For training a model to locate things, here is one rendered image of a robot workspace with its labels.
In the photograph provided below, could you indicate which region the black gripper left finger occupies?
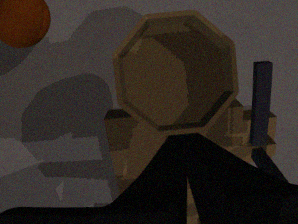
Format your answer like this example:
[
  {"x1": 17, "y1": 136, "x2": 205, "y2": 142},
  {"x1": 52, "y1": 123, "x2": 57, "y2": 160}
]
[{"x1": 0, "y1": 135, "x2": 188, "y2": 224}]

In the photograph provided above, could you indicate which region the orange ball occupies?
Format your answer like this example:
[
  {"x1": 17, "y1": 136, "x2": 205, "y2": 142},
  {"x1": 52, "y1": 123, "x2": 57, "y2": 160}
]
[{"x1": 0, "y1": 0, "x2": 51, "y2": 48}]

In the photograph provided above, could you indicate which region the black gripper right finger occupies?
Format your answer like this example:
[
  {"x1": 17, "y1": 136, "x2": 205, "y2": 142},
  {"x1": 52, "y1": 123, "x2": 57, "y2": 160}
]
[{"x1": 182, "y1": 132, "x2": 298, "y2": 224}]

